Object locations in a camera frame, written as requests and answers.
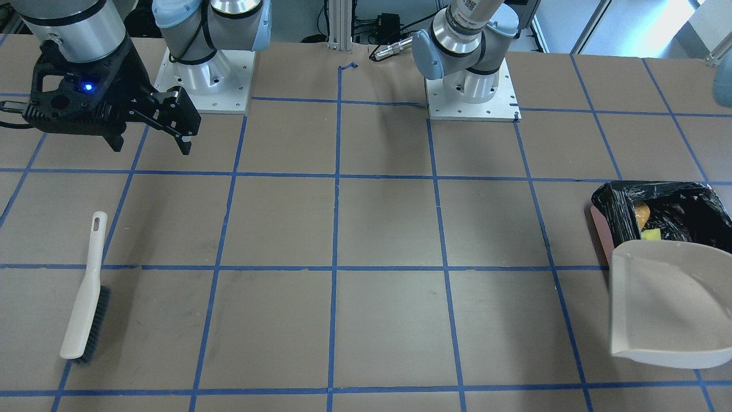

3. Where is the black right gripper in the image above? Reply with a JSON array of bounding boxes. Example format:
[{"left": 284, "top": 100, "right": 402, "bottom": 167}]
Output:
[{"left": 2, "top": 40, "right": 201, "bottom": 156}]

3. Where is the beige hand brush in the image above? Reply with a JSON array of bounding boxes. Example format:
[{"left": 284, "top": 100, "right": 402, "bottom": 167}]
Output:
[{"left": 59, "top": 211, "right": 112, "bottom": 363}]

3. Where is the beige plastic dustpan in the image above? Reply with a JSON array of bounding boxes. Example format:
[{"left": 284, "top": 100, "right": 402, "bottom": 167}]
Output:
[{"left": 609, "top": 240, "right": 731, "bottom": 369}]

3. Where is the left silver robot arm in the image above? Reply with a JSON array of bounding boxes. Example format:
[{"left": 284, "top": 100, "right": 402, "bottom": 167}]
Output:
[{"left": 411, "top": 1, "right": 519, "bottom": 104}]

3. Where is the black lined trash bin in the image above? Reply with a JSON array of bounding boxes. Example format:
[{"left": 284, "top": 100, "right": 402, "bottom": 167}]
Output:
[{"left": 590, "top": 180, "right": 730, "bottom": 264}]

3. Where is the yellow potato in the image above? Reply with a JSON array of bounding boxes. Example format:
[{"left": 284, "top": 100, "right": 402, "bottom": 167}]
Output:
[{"left": 633, "top": 201, "right": 651, "bottom": 231}]

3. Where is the green yellow sponge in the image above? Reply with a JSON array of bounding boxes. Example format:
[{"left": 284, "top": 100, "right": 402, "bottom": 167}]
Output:
[{"left": 640, "top": 228, "right": 662, "bottom": 240}]

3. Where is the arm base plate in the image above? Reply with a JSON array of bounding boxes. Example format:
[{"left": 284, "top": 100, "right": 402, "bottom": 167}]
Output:
[
  {"left": 153, "top": 49, "right": 257, "bottom": 114},
  {"left": 424, "top": 59, "right": 522, "bottom": 122}
]

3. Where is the aluminium frame post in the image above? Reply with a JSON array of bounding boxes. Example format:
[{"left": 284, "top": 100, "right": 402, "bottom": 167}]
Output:
[{"left": 326, "top": 0, "right": 355, "bottom": 54}]

